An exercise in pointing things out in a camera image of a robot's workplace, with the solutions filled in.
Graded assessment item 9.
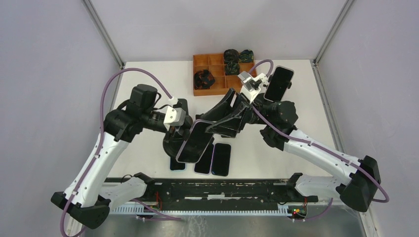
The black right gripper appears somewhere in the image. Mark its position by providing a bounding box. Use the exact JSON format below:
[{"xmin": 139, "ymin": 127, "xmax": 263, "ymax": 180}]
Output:
[{"xmin": 200, "ymin": 87, "xmax": 272, "ymax": 138}]

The white-case smartphone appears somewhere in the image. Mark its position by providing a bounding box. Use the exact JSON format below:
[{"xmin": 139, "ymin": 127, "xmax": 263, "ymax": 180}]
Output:
[{"xmin": 175, "ymin": 119, "xmax": 214, "ymax": 163}]

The wooden-base grey phone stand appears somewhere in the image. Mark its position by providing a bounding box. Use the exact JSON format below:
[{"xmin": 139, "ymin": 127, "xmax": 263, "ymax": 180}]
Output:
[{"xmin": 177, "ymin": 98, "xmax": 189, "ymax": 113}]

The blue-case smartphone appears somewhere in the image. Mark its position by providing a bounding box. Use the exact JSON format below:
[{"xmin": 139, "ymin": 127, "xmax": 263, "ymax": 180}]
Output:
[{"xmin": 169, "ymin": 157, "xmax": 186, "ymax": 172}]

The black-case smartphone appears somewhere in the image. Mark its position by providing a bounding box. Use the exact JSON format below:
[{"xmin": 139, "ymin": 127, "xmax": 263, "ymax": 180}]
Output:
[{"xmin": 211, "ymin": 143, "xmax": 231, "ymax": 177}]

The purple-case smartphone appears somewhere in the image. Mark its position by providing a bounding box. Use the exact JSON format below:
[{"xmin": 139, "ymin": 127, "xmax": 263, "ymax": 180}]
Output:
[{"xmin": 194, "ymin": 144, "xmax": 214, "ymax": 175}]

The white-case smartphone stand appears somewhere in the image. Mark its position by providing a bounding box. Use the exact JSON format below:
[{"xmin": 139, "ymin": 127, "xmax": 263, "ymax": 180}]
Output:
[{"xmin": 263, "ymin": 66, "xmax": 294, "ymax": 102}]

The black round-base phone stand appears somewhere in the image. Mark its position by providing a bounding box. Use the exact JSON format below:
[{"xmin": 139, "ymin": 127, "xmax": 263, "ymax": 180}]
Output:
[{"xmin": 163, "ymin": 130, "xmax": 190, "ymax": 158}]

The black pole phone stand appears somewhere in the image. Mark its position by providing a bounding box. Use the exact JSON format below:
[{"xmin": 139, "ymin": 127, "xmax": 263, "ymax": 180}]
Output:
[{"xmin": 265, "ymin": 75, "xmax": 273, "ymax": 89}]

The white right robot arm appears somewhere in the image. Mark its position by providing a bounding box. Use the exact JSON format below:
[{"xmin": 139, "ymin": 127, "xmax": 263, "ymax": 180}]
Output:
[{"xmin": 196, "ymin": 89, "xmax": 382, "ymax": 212}]

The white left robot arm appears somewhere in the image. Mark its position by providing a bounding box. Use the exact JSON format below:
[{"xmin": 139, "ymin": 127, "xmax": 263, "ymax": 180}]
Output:
[{"xmin": 51, "ymin": 84, "xmax": 192, "ymax": 229}]

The black folding phone stand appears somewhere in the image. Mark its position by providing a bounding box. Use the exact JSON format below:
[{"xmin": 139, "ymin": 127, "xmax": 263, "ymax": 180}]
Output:
[{"xmin": 195, "ymin": 114, "xmax": 211, "ymax": 123}]

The dark rolled tie in tray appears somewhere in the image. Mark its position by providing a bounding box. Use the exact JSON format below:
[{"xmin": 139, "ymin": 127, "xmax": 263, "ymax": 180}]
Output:
[{"xmin": 193, "ymin": 70, "xmax": 215, "ymax": 90}]

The dark rolled tie middle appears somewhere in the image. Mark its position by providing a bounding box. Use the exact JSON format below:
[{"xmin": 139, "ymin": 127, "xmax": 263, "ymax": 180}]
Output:
[{"xmin": 224, "ymin": 61, "xmax": 240, "ymax": 76}]

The wooden compartment tray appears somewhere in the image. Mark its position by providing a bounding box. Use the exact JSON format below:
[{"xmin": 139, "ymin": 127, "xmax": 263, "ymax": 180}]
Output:
[{"xmin": 192, "ymin": 53, "xmax": 242, "ymax": 96}]

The dark rolled tie back left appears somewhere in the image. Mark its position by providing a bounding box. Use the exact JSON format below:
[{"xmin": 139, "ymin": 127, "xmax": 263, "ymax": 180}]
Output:
[{"xmin": 223, "ymin": 49, "xmax": 240, "ymax": 64}]

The dark rolled tie back right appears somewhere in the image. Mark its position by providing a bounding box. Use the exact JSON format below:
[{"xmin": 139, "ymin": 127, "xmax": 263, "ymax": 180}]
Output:
[{"xmin": 239, "ymin": 49, "xmax": 254, "ymax": 63}]

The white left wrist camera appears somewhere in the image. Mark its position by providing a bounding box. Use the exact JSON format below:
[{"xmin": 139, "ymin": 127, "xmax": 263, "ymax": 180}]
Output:
[{"xmin": 163, "ymin": 97, "xmax": 186, "ymax": 129}]

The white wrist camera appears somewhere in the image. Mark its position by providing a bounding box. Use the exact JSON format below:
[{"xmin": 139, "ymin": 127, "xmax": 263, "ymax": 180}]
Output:
[
  {"xmin": 163, "ymin": 97, "xmax": 186, "ymax": 129},
  {"xmin": 238, "ymin": 72, "xmax": 268, "ymax": 104}
]

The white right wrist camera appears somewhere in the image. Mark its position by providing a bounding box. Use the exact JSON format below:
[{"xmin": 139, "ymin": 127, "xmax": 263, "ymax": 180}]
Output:
[{"xmin": 238, "ymin": 72, "xmax": 268, "ymax": 104}]

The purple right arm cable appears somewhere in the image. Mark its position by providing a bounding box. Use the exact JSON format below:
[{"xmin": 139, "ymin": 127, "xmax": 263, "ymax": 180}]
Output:
[{"xmin": 248, "ymin": 59, "xmax": 390, "ymax": 222}]

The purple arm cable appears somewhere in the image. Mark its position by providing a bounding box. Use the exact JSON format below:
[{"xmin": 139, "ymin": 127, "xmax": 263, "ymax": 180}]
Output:
[
  {"xmin": 59, "ymin": 68, "xmax": 185, "ymax": 237},
  {"xmin": 248, "ymin": 59, "xmax": 390, "ymax": 222}
]

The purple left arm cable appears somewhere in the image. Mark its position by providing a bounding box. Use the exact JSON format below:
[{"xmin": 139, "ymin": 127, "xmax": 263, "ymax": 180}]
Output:
[{"xmin": 59, "ymin": 68, "xmax": 185, "ymax": 237}]

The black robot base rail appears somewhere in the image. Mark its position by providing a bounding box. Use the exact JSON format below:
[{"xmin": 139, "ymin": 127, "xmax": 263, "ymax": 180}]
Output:
[{"xmin": 104, "ymin": 172, "xmax": 319, "ymax": 212}]

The white cable duct strip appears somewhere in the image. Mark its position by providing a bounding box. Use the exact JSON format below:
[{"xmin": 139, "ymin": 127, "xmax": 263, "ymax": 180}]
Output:
[{"xmin": 110, "ymin": 202, "xmax": 306, "ymax": 218}]

